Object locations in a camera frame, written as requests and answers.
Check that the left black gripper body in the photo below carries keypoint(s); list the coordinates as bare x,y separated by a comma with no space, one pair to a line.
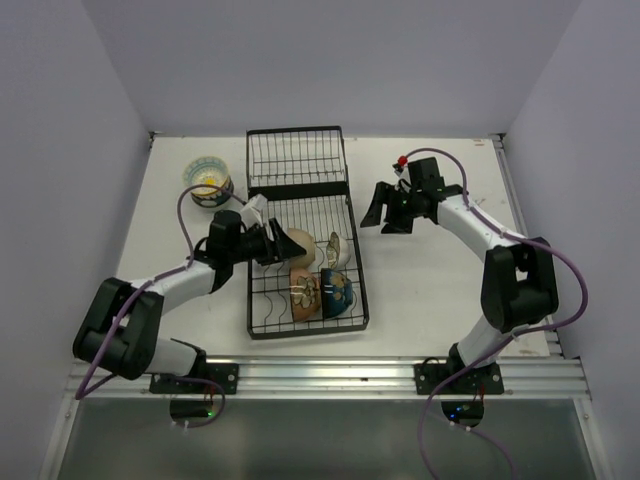
255,244

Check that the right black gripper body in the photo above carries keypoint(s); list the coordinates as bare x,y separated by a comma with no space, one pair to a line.
401,210

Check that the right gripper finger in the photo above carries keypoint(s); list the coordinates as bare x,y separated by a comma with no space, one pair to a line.
373,214
384,194

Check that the beige plain bowl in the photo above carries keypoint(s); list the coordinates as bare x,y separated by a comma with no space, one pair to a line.
307,242

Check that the pink floral bowl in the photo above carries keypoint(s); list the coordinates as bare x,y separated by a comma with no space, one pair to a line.
304,291

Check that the white scalloped patterned bowl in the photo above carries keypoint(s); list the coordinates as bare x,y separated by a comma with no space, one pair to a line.
338,251

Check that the teal white dotted bowl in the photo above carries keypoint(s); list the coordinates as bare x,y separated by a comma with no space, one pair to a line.
220,195

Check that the dark blue floral bowl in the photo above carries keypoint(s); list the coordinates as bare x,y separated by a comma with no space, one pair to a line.
336,291

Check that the white bowl blue stripes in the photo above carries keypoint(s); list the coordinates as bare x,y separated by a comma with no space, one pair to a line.
208,180

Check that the yellow green patterned bowl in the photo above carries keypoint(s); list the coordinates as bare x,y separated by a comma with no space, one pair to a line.
203,164

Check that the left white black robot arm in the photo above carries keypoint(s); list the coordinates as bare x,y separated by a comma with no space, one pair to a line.
120,332

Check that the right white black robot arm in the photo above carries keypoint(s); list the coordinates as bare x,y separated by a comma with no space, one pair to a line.
518,287

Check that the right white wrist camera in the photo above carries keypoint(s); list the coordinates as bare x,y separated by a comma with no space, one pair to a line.
401,170

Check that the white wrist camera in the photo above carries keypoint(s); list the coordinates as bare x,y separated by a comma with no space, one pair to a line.
252,211
401,170

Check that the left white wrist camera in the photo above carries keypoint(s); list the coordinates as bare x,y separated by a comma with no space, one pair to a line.
252,211

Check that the black wire dish rack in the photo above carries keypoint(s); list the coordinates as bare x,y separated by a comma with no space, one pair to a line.
302,173

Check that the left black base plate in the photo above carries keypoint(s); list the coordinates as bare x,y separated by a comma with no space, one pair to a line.
209,378

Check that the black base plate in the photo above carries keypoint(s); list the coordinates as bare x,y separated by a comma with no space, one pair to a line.
209,378
433,375

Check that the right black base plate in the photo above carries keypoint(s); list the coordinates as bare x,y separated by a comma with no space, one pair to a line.
433,375

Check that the aluminium mounting rail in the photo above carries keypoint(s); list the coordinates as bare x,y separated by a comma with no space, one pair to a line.
395,378

